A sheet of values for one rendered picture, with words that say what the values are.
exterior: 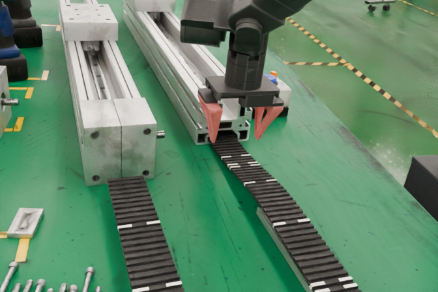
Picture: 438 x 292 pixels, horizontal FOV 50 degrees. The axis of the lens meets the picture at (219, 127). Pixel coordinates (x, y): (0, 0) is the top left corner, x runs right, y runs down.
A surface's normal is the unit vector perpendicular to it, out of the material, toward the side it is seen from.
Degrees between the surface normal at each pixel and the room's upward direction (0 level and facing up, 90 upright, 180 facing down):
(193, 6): 44
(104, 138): 90
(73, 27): 90
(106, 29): 90
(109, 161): 90
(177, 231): 0
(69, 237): 0
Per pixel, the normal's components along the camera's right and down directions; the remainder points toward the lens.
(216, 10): 0.00, -0.32
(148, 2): 0.33, 0.46
